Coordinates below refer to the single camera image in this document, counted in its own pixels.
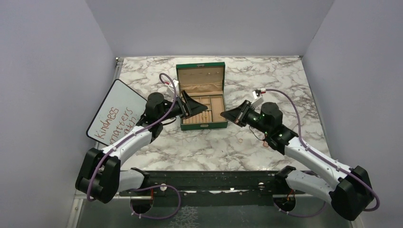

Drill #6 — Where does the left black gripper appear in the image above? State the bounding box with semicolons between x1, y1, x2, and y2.
158;90;208;122

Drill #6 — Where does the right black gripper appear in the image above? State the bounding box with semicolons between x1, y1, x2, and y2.
221;100;270;135

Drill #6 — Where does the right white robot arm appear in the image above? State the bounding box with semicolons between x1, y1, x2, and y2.
221;100;378;221

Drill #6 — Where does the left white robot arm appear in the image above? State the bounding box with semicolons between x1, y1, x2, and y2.
75;91;208;203

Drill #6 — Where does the green jewelry box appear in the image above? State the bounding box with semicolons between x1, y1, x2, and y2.
176;62;228;131

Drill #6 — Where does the white dry-erase board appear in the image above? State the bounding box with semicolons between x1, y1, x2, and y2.
86;79;146;145

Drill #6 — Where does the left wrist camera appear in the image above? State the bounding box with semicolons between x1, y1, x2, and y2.
164;79;180;95

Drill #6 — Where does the black mounting rail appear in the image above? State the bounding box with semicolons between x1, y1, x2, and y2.
119;171;291;207

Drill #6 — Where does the aluminium frame rail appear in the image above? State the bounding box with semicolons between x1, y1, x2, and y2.
66;190;152;228

